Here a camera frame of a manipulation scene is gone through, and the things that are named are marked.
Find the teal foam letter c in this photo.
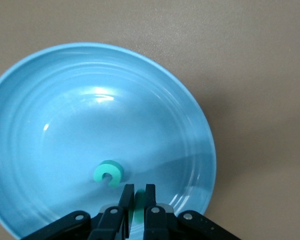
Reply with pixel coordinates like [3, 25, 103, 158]
[93, 159, 125, 188]

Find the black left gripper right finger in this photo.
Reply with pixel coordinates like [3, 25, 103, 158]
[142, 184, 243, 240]

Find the blue plate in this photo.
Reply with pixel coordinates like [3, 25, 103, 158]
[0, 42, 218, 240]

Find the teal foam letter r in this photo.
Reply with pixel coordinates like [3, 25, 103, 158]
[133, 189, 147, 224]

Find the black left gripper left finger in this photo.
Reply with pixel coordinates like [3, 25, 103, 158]
[19, 184, 136, 240]

